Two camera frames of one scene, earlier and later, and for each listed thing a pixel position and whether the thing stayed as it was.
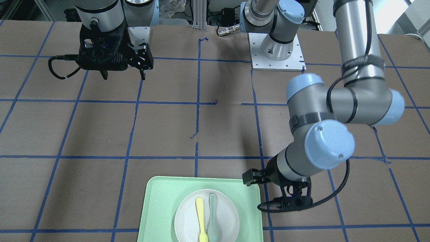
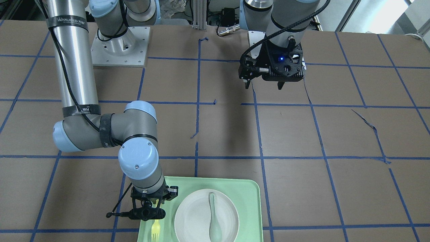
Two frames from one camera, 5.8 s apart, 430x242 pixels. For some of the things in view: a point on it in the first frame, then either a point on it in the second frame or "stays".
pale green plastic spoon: x=213 y=232 stays
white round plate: x=186 y=224 stays
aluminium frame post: x=200 y=15 stays
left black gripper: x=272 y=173 to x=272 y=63
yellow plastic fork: x=203 y=236 to x=155 y=229
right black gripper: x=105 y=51 to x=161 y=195
